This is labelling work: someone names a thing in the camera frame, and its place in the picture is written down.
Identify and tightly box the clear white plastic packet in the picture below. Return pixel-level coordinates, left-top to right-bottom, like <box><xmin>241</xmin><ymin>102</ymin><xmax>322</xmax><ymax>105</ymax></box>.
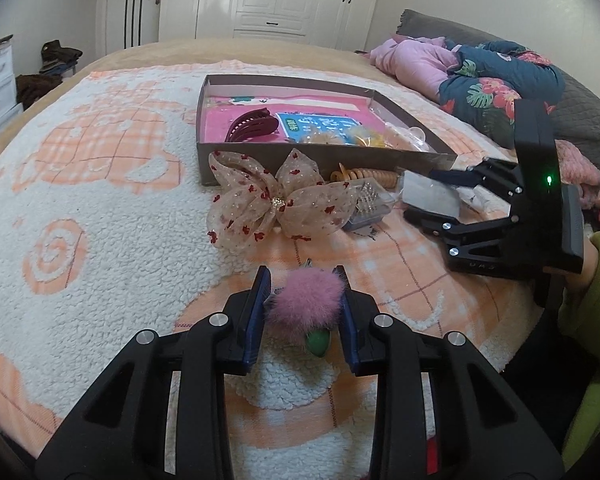
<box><xmin>401</xmin><ymin>170</ymin><xmax>460</xmax><ymax>218</ymax></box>

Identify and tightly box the orange spiral hair tie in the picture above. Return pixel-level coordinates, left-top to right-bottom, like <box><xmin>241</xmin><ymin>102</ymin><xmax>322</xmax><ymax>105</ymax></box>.
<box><xmin>329</xmin><ymin>161</ymin><xmax>401</xmax><ymax>191</ymax></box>

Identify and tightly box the pink fluffy pompom clip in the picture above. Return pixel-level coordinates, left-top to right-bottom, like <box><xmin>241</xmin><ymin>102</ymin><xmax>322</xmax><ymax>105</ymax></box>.
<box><xmin>265</xmin><ymin>266</ymin><xmax>344</xmax><ymax>358</ymax></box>

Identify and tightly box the sheer beige red-dotted bow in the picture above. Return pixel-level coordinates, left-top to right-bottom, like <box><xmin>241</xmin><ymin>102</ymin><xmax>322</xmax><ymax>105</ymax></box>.
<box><xmin>207</xmin><ymin>148</ymin><xmax>358</xmax><ymax>252</ymax></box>

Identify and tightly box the maroon oval hair claw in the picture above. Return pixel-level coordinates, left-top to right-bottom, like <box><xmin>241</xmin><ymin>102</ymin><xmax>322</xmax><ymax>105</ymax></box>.
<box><xmin>224</xmin><ymin>107</ymin><xmax>279</xmax><ymax>143</ymax></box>

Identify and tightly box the green sleeved forearm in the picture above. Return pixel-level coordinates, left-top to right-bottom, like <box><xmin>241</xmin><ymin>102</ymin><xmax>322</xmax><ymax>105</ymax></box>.
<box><xmin>558</xmin><ymin>232</ymin><xmax>600</xmax><ymax>468</ymax></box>

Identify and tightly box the pink knitted garment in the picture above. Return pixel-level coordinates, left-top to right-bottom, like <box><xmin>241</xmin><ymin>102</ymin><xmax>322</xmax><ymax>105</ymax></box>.
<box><xmin>555</xmin><ymin>140</ymin><xmax>600</xmax><ymax>210</ymax></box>

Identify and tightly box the blue floral padded jacket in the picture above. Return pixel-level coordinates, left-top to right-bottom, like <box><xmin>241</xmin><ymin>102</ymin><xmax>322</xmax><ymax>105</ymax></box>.
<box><xmin>439</xmin><ymin>40</ymin><xmax>565</xmax><ymax>148</ymax></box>

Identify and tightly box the grey quilted headboard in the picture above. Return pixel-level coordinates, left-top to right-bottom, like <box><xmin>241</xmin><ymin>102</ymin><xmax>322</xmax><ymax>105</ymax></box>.
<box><xmin>396</xmin><ymin>9</ymin><xmax>600</xmax><ymax>170</ymax></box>

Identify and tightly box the clear plastic bottle accessory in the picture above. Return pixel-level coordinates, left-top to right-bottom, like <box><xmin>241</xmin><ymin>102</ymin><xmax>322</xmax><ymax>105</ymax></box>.
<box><xmin>386</xmin><ymin>122</ymin><xmax>431</xmax><ymax>153</ymax></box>

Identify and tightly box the yellow accessory in plastic bag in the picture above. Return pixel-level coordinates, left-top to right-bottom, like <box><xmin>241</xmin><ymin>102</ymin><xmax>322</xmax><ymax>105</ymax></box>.
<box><xmin>347</xmin><ymin>126</ymin><xmax>391</xmax><ymax>148</ymax></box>

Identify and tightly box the pink padded jacket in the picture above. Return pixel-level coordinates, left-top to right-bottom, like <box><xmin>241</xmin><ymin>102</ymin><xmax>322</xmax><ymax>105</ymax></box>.
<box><xmin>368</xmin><ymin>35</ymin><xmax>460</xmax><ymax>103</ymax></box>

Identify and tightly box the pearl hair accessory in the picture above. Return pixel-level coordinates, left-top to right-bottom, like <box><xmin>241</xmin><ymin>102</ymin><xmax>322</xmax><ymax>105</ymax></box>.
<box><xmin>299</xmin><ymin>127</ymin><xmax>349</xmax><ymax>145</ymax></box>

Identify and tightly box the white and orange fleece blanket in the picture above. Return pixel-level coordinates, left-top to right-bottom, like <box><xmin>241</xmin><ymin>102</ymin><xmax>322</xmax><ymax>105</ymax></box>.
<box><xmin>0</xmin><ymin>61</ymin><xmax>541</xmax><ymax>479</ymax></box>

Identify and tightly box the brown shallow cardboard tray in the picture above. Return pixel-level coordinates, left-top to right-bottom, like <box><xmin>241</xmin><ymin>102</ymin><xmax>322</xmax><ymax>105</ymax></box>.
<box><xmin>196</xmin><ymin>74</ymin><xmax>456</xmax><ymax>185</ymax></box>

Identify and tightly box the white wardrobe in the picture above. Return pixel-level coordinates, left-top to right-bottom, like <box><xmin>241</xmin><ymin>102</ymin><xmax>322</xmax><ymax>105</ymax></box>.
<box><xmin>158</xmin><ymin>0</ymin><xmax>377</xmax><ymax>51</ymax></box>

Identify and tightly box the beige bedspread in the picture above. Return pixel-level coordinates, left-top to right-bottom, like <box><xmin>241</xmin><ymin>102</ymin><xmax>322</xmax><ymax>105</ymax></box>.
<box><xmin>0</xmin><ymin>37</ymin><xmax>512</xmax><ymax>181</ymax></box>

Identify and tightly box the dark clothes pile on stool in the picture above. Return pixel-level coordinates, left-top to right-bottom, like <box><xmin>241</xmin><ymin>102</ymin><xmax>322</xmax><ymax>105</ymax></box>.
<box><xmin>38</xmin><ymin>40</ymin><xmax>83</xmax><ymax>76</ymax></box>

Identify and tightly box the white door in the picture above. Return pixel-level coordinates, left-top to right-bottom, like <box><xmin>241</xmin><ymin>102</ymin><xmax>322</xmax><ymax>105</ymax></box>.
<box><xmin>95</xmin><ymin>0</ymin><xmax>161</xmax><ymax>58</ymax></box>

